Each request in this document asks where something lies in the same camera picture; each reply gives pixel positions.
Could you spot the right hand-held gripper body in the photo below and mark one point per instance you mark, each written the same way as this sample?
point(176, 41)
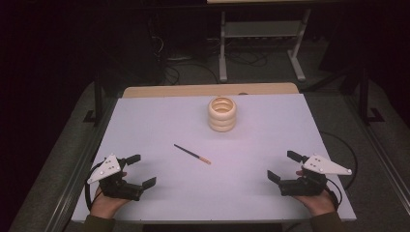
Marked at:
point(309, 185)

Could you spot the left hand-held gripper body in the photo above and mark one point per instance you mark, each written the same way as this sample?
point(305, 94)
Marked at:
point(104, 169)

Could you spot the dark pencil with orange end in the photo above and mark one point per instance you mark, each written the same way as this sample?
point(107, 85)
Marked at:
point(190, 153)

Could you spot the cream ringed pen holder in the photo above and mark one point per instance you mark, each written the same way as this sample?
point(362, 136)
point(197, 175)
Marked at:
point(222, 124)

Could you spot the person's right hand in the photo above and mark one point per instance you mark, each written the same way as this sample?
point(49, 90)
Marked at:
point(317, 204)

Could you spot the person's left hand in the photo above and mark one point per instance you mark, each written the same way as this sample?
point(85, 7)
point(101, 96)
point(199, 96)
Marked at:
point(105, 206)

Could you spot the white table board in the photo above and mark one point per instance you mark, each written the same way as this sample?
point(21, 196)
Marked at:
point(199, 196)

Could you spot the black metal stand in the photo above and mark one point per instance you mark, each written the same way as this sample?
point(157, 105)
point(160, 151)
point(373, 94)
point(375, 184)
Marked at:
point(98, 96)
point(364, 96)

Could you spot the white metal stand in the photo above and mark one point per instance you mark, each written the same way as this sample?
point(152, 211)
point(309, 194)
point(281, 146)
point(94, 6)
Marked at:
point(261, 29)

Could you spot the aluminium rail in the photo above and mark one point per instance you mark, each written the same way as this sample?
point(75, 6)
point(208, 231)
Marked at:
point(69, 193)
point(386, 164)

